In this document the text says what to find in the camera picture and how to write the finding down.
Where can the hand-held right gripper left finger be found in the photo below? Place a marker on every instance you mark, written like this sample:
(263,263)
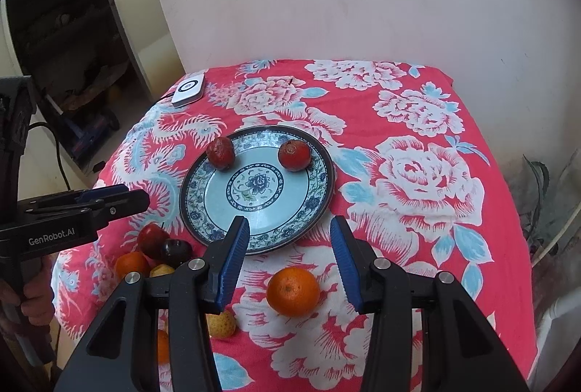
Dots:
(236,255)

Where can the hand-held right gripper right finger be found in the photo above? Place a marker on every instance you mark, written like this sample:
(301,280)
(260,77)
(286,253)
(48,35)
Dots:
(344,260)

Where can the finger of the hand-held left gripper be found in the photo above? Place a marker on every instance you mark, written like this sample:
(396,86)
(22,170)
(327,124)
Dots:
(129,203)
(102,193)

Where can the red apple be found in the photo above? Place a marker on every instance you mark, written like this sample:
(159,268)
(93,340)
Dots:
(152,237)

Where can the dark purple plum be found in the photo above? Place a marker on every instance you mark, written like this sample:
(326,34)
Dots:
(178,253)

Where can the orange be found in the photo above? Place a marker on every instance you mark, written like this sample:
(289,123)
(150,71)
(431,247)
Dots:
(293,292)
(130,265)
(162,346)

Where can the blue patterned porcelain plate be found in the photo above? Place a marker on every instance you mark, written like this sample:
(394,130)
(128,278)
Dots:
(254,192)

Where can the yellow fruit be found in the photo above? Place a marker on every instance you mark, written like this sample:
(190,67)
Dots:
(221,325)
(161,270)

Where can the person's left hand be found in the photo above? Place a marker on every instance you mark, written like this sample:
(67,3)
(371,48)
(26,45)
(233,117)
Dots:
(38,290)

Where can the blue floor tool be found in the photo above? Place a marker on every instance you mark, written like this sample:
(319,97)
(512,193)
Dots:
(88,137)

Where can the red floral tablecloth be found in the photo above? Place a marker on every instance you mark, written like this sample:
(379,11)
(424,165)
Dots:
(408,201)

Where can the wrinkled red fruit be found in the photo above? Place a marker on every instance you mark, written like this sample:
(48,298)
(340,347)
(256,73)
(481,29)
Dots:
(294,155)
(221,152)

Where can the white round-marked device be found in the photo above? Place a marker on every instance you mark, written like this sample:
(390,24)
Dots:
(188,91)

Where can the thin white tube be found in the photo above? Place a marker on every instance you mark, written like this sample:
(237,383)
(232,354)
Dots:
(556,240)

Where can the white pipe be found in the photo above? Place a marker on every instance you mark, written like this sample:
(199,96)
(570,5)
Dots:
(556,315)

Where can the beige door frame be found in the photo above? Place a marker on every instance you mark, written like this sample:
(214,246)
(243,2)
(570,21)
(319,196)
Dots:
(136,24)

